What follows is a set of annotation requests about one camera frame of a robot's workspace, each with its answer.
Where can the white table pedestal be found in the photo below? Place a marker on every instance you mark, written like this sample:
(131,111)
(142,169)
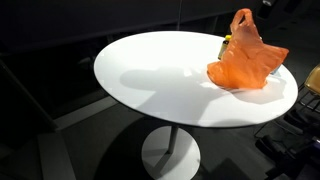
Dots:
(173,160)

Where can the amber bottle with yellow cap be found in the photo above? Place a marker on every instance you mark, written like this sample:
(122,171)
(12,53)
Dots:
(223,47)

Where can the orange plastic bag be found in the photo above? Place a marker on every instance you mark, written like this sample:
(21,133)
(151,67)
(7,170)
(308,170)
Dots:
(246,60)

